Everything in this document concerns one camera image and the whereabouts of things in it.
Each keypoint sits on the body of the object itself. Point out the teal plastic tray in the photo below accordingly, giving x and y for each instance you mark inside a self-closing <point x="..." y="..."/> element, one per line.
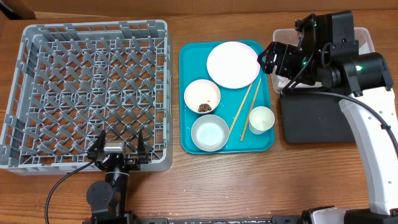
<point x="192" y="66"/>

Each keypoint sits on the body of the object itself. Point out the left wooden chopstick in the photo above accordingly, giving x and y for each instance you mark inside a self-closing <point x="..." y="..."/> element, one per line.
<point x="239" y="109"/>

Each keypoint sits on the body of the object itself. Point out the white paper cup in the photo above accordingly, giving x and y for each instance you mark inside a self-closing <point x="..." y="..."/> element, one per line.
<point x="261" y="119"/>

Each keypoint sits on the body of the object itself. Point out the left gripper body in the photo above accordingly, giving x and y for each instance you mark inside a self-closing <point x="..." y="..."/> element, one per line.
<point x="131" y="165"/>

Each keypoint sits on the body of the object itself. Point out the black tray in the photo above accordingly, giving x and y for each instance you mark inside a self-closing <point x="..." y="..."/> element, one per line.
<point x="313" y="119"/>

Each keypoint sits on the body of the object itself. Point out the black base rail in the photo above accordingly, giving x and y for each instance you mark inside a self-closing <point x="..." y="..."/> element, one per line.
<point x="296" y="219"/>

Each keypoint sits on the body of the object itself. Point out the grey dishwasher rack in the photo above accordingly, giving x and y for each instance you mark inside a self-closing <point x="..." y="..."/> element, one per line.
<point x="73" y="81"/>

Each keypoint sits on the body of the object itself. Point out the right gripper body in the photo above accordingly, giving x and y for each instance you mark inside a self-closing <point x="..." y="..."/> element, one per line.
<point x="274" y="59"/>

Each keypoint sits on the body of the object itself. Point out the right wooden chopstick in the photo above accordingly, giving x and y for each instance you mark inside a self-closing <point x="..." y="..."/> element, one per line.
<point x="251" y="108"/>

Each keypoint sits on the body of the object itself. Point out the large white plate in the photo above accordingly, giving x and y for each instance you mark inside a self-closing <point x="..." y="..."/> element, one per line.
<point x="233" y="65"/>

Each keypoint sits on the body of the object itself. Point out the grey bowl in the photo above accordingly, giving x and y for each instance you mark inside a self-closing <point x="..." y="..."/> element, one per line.
<point x="210" y="133"/>

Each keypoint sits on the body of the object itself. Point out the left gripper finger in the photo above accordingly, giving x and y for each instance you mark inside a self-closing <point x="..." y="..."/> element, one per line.
<point x="97" y="147"/>
<point x="141" y="150"/>

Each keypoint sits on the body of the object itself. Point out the wooden chopstick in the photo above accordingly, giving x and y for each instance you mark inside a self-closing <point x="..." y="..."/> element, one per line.
<point x="239" y="109"/>
<point x="251" y="108"/>

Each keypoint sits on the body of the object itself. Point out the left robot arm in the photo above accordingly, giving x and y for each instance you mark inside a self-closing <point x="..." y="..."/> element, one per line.
<point x="107" y="198"/>

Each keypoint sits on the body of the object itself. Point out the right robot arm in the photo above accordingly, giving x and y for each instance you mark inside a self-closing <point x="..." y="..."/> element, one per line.
<point x="326" y="62"/>

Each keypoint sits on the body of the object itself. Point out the clear plastic bin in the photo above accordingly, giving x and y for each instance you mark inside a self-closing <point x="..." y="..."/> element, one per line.
<point x="291" y="36"/>

